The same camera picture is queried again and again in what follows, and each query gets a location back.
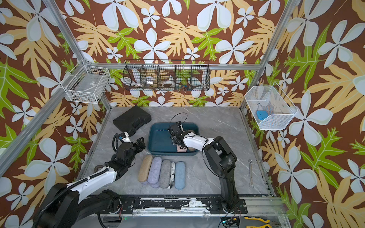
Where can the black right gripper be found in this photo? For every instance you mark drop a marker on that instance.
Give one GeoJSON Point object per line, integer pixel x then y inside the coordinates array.
{"type": "Point", "coordinates": [173, 139]}

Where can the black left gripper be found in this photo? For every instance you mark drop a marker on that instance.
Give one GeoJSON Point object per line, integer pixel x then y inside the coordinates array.
{"type": "Point", "coordinates": [142, 144]}

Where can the pink hard glasses case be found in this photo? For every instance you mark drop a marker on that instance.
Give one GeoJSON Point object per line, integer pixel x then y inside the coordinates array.
{"type": "Point", "coordinates": [181, 149]}

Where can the lilac fabric glasses case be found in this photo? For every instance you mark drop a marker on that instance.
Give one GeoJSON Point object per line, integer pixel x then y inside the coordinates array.
{"type": "Point", "coordinates": [154, 172]}

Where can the tan fabric glasses case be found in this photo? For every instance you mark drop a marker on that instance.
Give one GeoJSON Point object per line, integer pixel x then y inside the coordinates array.
{"type": "Point", "coordinates": [145, 168]}

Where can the stained tan glasses case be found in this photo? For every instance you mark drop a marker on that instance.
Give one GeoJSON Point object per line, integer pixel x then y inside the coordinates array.
{"type": "Point", "coordinates": [191, 148]}

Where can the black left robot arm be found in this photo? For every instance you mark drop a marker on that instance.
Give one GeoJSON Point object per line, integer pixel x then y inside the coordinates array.
{"type": "Point", "coordinates": [64, 205]}

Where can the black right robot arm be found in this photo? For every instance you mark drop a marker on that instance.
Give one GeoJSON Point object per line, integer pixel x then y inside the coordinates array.
{"type": "Point", "coordinates": [220, 160]}

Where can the teal plastic storage box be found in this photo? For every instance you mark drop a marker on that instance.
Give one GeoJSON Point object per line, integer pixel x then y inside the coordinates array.
{"type": "Point", "coordinates": [161, 144]}

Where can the white striped glasses case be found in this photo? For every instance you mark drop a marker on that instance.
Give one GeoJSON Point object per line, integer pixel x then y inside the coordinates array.
{"type": "Point", "coordinates": [172, 175]}

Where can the light blue glasses case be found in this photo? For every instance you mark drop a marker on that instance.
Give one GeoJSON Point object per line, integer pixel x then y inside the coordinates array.
{"type": "Point", "coordinates": [180, 175]}

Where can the grey fabric glasses case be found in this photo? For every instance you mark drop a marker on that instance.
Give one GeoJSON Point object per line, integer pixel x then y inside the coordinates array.
{"type": "Point", "coordinates": [165, 173]}

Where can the black plastic tool case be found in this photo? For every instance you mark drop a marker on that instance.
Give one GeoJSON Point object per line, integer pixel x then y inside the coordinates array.
{"type": "Point", "coordinates": [133, 119]}

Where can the blue item in basket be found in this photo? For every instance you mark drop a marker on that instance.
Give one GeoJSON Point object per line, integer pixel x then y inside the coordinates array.
{"type": "Point", "coordinates": [262, 114]}

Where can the white mesh basket right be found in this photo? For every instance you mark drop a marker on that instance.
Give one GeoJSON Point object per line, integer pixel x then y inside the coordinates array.
{"type": "Point", "coordinates": [275, 101]}

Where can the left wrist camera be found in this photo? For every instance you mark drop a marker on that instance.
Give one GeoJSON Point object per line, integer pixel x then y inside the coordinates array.
{"type": "Point", "coordinates": [124, 137]}

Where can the black wire basket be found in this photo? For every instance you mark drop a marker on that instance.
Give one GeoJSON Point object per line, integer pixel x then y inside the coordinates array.
{"type": "Point", "coordinates": [166, 74]}

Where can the white wire basket left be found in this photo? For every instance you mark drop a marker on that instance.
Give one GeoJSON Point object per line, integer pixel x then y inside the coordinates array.
{"type": "Point", "coordinates": [86, 83]}

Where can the yellow handled pliers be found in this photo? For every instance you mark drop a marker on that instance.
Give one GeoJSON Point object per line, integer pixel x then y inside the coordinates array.
{"type": "Point", "coordinates": [257, 222]}

